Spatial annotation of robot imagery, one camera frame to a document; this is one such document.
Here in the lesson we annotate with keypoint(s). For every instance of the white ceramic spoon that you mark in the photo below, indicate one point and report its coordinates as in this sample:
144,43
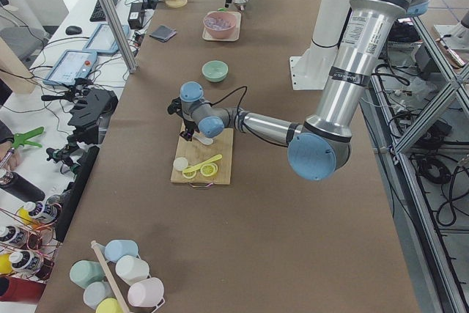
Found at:
202,139

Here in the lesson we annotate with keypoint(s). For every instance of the metal ice scoop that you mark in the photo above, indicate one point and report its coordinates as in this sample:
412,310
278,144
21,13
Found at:
240,4

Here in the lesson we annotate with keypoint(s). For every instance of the pile of clear ice cubes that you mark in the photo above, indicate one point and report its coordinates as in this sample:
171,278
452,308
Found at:
217,23

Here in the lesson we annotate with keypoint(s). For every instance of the pink bowl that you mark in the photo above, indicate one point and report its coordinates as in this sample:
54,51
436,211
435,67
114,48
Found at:
225,33

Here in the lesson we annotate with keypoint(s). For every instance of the yellow plastic spoon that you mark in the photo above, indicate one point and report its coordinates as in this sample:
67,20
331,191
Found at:
210,160

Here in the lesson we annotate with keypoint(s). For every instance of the mint green bowl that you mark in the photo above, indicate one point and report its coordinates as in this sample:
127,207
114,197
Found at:
215,71

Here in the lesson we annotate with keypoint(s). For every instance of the person hand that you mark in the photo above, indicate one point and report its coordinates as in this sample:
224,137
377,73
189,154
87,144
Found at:
13,159

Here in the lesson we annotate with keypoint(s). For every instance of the bamboo cutting board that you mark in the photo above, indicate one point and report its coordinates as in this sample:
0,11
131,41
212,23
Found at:
196,152

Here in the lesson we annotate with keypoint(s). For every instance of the white onion half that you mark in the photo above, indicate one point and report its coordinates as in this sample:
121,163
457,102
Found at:
180,163

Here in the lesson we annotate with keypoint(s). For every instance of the lemon slice lower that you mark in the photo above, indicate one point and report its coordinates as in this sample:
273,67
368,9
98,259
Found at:
190,172

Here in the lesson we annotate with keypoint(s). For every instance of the lemon slice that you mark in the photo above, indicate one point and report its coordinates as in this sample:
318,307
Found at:
209,169
190,172

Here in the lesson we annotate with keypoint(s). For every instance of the lemon slice upper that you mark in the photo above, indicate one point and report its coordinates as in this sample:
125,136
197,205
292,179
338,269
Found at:
209,169

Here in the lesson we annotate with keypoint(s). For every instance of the cream rectangular tray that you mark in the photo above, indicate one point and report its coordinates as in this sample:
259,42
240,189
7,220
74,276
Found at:
232,38

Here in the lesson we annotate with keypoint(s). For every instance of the grey folded cloth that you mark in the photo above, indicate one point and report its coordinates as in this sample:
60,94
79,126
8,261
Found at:
163,33

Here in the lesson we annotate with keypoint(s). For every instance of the black power adapter box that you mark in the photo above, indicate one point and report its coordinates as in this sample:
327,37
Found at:
136,15

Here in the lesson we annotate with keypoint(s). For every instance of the blue teach pendant far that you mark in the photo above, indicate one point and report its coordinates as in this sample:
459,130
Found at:
102,41

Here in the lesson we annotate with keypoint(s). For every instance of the blue teach pendant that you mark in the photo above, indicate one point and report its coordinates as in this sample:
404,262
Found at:
102,41
71,65

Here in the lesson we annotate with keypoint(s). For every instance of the blue teach pendant near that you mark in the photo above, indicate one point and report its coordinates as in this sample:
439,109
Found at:
71,65

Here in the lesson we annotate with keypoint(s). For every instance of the blue plastic cup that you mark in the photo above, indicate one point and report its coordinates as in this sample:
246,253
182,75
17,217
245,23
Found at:
116,249

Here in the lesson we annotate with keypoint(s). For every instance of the white plastic cup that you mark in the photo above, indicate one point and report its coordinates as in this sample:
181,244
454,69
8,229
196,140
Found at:
132,269

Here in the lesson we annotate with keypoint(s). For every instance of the black computer mouse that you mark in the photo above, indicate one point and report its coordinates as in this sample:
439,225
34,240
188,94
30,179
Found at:
73,30

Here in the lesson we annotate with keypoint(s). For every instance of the pink plastic cup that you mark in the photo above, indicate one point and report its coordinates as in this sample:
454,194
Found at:
147,293

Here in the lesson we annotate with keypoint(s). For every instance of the green plastic clamp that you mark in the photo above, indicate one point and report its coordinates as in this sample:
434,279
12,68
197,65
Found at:
23,139

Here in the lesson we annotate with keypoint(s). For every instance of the green plastic cup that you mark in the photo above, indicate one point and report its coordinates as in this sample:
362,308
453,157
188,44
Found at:
85,272

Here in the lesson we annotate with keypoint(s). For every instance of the grey plastic cup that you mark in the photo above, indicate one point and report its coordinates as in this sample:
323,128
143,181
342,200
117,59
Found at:
96,292

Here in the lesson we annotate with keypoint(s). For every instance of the yellow plastic cup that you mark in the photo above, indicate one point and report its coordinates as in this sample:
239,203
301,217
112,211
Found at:
109,305

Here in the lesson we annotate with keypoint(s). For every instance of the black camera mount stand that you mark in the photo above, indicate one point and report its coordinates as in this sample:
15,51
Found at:
91,111

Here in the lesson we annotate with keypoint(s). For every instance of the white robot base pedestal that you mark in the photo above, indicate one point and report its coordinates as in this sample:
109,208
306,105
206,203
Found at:
310,71

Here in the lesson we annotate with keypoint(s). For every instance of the aluminium frame post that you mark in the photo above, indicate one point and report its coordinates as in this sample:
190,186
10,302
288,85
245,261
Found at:
116,27

